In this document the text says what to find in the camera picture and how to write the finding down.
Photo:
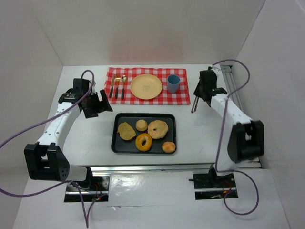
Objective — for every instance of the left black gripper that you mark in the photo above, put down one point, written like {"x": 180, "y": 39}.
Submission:
{"x": 96, "y": 105}

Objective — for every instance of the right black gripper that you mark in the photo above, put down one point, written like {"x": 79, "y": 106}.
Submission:
{"x": 200, "y": 93}

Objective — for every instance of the pale bagel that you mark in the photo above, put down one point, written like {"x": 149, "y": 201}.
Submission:
{"x": 157, "y": 129}

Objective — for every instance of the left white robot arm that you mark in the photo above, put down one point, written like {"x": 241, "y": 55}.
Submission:
{"x": 45, "y": 159}

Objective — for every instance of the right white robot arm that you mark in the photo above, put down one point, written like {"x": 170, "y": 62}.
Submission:
{"x": 242, "y": 138}

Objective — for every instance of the brown bread slice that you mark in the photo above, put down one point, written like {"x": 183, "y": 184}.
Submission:
{"x": 126, "y": 132}

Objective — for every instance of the blue cup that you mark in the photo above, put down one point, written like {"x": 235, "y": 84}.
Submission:
{"x": 173, "y": 82}

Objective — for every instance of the red checkered cloth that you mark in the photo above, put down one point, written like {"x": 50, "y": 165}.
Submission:
{"x": 181, "y": 97}

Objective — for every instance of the black baking tray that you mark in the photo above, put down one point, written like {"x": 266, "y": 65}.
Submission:
{"x": 121, "y": 146}

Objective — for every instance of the small round muffin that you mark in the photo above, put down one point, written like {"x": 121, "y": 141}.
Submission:
{"x": 141, "y": 125}

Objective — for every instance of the orange glazed donut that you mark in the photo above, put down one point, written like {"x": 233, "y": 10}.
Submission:
{"x": 143, "y": 142}

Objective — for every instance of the beige round plate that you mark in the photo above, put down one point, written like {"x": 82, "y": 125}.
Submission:
{"x": 146, "y": 86}

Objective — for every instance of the small round bun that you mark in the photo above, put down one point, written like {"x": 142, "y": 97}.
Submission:
{"x": 168, "y": 147}

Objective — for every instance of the aluminium rail right side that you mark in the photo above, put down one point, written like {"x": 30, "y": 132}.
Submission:
{"x": 231, "y": 86}

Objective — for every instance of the aluminium rail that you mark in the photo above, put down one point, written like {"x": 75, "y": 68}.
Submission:
{"x": 231, "y": 86}
{"x": 141, "y": 168}

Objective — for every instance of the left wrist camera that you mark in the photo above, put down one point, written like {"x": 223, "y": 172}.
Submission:
{"x": 80, "y": 86}

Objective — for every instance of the gold knife black handle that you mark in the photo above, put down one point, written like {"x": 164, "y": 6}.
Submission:
{"x": 112, "y": 85}

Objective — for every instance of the gold fork black handle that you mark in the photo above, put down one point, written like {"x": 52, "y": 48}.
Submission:
{"x": 118, "y": 79}

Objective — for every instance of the gold spoon black handle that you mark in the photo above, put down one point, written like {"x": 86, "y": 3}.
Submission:
{"x": 124, "y": 80}

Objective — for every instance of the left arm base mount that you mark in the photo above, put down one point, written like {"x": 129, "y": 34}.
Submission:
{"x": 97, "y": 190}

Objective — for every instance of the aluminium rail front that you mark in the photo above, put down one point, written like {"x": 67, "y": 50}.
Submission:
{"x": 141, "y": 168}

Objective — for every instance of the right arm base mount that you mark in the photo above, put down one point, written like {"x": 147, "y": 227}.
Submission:
{"x": 210, "y": 186}

